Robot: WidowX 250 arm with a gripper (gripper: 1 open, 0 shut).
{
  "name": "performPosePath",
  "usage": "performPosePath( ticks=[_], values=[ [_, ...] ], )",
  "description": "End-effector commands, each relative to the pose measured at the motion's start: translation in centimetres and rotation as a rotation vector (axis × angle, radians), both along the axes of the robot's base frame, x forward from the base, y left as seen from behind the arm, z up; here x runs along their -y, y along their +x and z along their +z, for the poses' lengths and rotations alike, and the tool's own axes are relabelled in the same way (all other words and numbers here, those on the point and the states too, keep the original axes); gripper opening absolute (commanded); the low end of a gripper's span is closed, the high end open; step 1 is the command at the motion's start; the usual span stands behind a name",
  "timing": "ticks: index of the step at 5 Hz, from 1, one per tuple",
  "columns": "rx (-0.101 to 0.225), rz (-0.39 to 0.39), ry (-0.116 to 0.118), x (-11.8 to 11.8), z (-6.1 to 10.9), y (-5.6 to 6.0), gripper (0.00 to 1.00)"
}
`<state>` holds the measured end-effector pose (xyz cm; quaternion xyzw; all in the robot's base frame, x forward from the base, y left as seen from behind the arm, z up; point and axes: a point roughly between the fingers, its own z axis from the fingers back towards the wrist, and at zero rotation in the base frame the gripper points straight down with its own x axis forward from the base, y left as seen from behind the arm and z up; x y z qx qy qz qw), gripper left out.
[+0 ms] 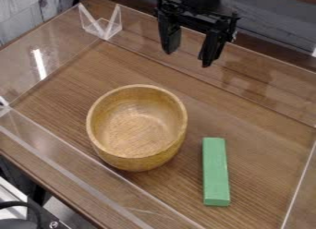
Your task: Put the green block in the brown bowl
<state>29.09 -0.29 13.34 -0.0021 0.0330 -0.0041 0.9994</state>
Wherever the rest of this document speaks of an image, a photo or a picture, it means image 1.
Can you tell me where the clear acrylic tray wall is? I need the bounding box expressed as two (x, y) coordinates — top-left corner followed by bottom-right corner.
(0, 105), (205, 229)

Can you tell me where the clear acrylic corner bracket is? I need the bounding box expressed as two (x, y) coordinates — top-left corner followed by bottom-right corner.
(77, 4), (122, 41)

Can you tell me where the green rectangular block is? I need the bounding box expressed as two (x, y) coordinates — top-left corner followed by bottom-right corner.
(202, 138), (230, 207)

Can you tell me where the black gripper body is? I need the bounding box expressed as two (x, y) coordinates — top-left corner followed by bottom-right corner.
(155, 0), (241, 42)

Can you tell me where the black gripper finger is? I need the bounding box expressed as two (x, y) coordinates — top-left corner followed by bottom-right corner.
(158, 11), (182, 54)
(197, 29), (226, 67)

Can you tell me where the black cable lower left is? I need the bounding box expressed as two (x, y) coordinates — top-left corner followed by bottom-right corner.
(0, 200), (44, 229)

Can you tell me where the brown wooden bowl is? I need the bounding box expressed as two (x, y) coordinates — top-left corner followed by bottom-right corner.
(86, 84), (187, 172)

